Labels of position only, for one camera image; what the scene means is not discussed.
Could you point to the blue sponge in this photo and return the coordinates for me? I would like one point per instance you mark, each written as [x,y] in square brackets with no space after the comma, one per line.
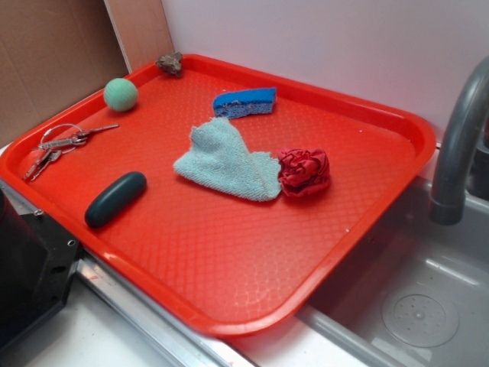
[237,104]

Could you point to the grey sink basin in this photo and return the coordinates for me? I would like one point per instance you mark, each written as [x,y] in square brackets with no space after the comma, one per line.
[411,292]

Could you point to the dark teal oval case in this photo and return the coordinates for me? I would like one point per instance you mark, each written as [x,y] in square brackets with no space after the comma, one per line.
[114,199]

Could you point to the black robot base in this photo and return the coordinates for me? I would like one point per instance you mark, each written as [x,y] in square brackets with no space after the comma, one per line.
[38,260]

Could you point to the green ball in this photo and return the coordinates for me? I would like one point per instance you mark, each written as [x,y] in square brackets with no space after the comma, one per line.
[120,95]

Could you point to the silver key bunch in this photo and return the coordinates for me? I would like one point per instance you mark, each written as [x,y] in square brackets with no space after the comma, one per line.
[50,151]

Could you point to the red plastic tray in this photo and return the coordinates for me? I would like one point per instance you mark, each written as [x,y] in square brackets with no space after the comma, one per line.
[223,265]

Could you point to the crumpled red cloth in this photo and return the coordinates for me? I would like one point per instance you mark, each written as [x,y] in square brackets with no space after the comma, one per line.
[303,172]

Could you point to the grey faucet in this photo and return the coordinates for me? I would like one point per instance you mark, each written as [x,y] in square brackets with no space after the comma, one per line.
[462,164]

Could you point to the brown rock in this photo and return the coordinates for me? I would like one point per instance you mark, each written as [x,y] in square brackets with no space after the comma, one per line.
[170,64]

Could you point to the light blue towel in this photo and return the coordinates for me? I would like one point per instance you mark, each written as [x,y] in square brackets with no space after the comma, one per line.
[219,159]

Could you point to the brown cardboard panel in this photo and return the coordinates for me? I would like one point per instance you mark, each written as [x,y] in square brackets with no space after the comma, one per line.
[56,53]

